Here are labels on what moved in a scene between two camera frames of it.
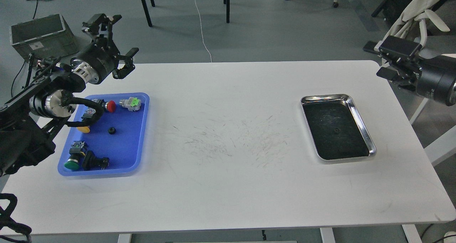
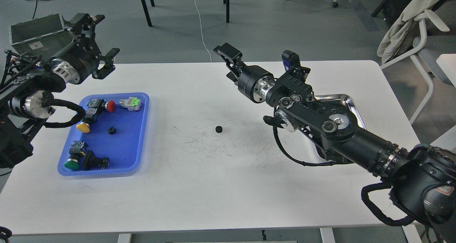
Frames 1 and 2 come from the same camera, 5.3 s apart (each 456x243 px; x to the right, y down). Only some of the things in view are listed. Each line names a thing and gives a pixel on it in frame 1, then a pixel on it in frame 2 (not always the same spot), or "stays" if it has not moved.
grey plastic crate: [47, 37] stays
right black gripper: [437, 78] -> [253, 82]
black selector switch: [91, 162] stays
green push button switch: [75, 152] stays
